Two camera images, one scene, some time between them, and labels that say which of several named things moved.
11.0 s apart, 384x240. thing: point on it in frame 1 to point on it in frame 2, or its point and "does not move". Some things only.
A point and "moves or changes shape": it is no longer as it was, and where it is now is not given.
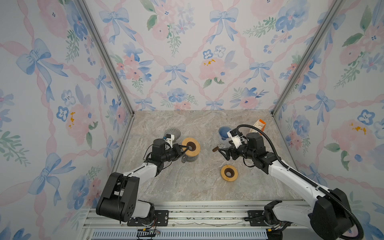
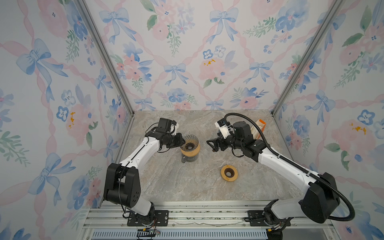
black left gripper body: x=173 y=154 to x=176 y=141
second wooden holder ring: x=229 y=173 does not move
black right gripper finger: x=227 y=156 to x=214 y=144
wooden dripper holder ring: x=194 y=147 does not move
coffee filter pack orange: x=260 y=124 does not move
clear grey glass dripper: x=172 y=131 moves or changes shape
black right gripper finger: x=226 y=149 to x=213 y=141
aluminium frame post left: x=109 y=54 does not move
